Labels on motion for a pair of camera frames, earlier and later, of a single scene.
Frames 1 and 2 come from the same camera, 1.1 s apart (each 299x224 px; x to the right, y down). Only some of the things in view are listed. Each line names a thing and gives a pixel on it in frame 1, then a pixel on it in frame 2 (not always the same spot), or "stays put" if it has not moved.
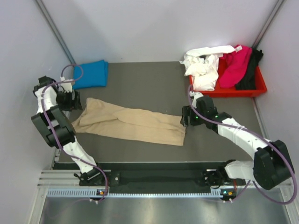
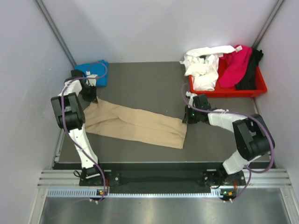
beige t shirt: [99, 117] stays put
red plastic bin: [232, 92] stays put
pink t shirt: [238, 63] stays put
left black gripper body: [66, 101] to [89, 93]
